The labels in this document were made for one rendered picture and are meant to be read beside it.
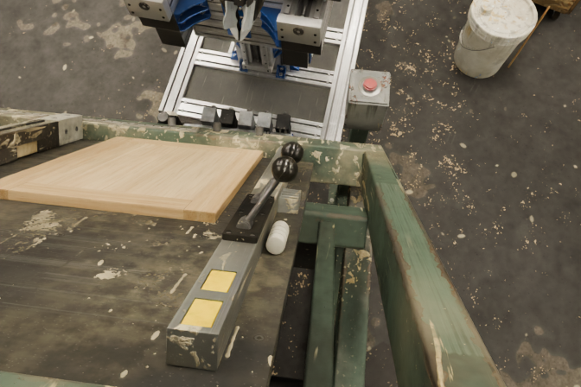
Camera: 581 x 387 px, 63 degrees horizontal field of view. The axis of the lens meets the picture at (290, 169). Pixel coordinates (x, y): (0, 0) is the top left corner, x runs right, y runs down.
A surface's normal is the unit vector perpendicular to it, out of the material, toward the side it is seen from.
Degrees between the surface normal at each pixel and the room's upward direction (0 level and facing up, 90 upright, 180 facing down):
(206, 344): 36
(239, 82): 0
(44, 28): 0
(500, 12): 0
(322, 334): 54
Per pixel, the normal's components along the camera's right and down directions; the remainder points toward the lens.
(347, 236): -0.09, 0.23
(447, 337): 0.08, -0.97
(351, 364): -0.03, -0.37
